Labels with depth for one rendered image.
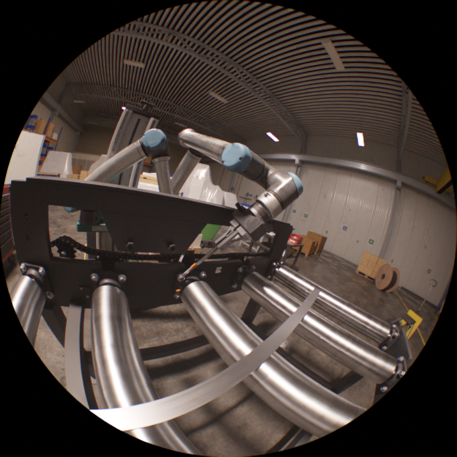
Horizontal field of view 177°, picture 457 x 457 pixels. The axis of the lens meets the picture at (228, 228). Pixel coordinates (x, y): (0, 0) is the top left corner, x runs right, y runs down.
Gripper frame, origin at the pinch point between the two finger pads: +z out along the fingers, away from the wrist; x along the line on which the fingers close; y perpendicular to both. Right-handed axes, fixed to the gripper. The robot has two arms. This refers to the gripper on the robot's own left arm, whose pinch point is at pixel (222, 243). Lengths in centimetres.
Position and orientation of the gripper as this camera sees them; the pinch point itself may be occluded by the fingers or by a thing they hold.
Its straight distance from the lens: 48.2
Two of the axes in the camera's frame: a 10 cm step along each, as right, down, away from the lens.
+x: 4.1, 5.1, -7.6
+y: -4.8, -5.9, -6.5
